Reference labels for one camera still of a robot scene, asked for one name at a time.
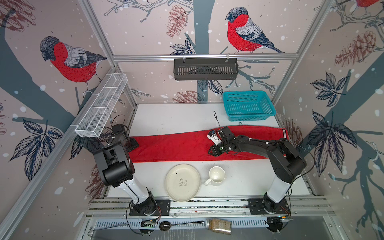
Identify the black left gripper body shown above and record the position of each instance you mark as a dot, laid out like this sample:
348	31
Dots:
131	144

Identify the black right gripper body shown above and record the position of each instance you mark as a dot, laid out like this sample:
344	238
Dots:
218	148

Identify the red trousers with striped trim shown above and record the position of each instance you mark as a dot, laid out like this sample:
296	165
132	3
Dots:
194	146

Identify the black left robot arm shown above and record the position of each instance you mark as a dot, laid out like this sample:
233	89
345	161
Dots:
116	168

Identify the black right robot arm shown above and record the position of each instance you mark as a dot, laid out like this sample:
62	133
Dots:
284	158

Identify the cream ceramic mug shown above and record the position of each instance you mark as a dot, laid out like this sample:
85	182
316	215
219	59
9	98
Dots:
217	176

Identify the cream round plate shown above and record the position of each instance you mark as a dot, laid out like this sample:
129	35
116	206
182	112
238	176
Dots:
182	183

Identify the teal plastic basket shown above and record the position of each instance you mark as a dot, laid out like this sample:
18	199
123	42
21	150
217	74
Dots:
248	106

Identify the glass jar with grains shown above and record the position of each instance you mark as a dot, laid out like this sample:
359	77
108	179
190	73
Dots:
219	226

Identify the black spoon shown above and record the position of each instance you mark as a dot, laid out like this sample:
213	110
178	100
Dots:
166	225

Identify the white wire mesh shelf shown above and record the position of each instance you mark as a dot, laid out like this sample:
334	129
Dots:
99	112

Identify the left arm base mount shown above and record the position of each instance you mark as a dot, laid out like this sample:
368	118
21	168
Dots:
151	207

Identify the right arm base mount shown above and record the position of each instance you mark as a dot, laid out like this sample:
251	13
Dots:
266	206

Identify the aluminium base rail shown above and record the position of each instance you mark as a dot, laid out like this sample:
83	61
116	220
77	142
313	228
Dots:
116	211

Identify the black hanging wall basket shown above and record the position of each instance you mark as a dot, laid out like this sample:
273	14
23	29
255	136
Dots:
205	69

